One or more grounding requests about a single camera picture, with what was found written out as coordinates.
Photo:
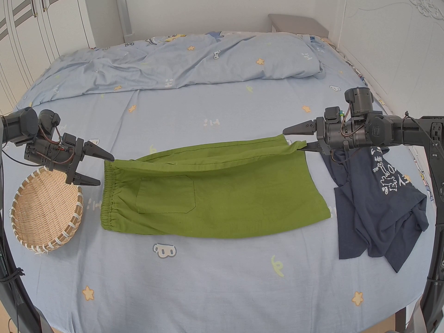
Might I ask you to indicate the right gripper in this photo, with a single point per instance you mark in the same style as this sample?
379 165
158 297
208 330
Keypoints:
338 135

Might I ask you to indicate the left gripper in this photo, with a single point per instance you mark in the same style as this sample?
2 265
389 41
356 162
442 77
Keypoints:
55 156

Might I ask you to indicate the green shorts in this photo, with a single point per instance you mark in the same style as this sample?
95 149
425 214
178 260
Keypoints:
225 199

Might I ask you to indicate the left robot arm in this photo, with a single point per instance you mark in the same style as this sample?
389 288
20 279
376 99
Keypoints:
17 125

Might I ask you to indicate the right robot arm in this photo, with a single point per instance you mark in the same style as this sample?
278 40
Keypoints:
416 132

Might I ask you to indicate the round woven basket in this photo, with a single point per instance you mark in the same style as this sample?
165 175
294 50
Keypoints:
41 213

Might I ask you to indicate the bed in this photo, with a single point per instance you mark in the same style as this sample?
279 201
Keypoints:
208 116

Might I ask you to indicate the dark blue T-shirt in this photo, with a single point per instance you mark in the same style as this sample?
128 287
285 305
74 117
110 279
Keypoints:
374 220

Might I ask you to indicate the grey bedside table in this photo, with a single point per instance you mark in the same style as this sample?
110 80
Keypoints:
295 23

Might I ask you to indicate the pale blue quilt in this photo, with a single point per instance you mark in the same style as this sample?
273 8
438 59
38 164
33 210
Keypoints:
173 68

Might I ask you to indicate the white wardrobe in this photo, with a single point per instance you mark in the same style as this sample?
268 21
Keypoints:
52 12

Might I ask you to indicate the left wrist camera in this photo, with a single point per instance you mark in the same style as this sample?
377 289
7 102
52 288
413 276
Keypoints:
68 139

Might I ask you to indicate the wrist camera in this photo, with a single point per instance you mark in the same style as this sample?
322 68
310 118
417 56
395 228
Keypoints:
68 139
332 113

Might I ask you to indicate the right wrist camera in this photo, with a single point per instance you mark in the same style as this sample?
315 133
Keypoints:
332 113

